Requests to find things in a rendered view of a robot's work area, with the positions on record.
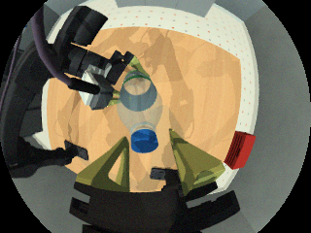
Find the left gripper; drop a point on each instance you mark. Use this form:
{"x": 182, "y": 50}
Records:
{"x": 98, "y": 64}

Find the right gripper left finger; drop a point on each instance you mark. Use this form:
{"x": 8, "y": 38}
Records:
{"x": 96, "y": 174}

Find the blue bottle cap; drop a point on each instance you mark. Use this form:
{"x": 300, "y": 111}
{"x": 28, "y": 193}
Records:
{"x": 144, "y": 141}

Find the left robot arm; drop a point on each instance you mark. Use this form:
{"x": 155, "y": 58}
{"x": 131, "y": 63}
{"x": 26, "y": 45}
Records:
{"x": 29, "y": 77}

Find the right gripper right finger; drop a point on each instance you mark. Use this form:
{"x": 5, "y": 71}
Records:
{"x": 202, "y": 167}

